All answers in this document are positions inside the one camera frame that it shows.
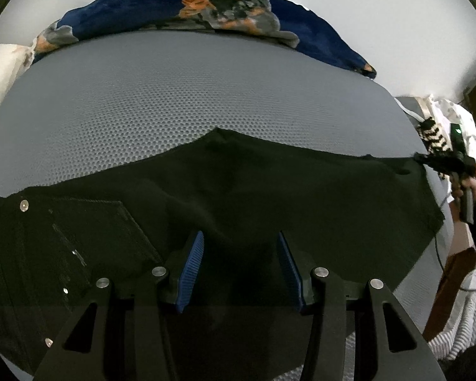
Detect brown wooden board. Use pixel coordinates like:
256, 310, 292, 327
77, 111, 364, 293
422, 246, 476, 342

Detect black cable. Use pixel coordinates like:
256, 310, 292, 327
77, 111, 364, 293
433, 234, 476, 292

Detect person's right hand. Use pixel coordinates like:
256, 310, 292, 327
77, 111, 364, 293
449, 175, 476, 212

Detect white patterned pillow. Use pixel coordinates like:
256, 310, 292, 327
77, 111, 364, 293
0, 43, 34, 130

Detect striped bed sheet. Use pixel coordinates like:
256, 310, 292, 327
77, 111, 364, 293
426, 268, 476, 363

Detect zebra striped cloth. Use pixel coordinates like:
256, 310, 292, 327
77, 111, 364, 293
416, 117, 456, 180

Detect grey mesh mattress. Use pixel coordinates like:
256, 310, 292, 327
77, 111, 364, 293
0, 30, 457, 381

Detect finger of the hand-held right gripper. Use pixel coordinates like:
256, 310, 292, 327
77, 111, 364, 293
413, 151, 455, 172

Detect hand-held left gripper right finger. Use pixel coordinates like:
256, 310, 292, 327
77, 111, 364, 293
277, 231, 447, 381

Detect blue printed blanket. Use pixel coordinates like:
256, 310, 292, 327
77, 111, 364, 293
34, 0, 377, 80

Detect white plastic bag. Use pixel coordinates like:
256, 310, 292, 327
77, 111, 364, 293
426, 94, 476, 163

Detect black pants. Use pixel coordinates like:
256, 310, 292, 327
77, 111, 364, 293
0, 127, 446, 381

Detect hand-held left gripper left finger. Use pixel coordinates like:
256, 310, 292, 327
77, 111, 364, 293
32, 230, 205, 381

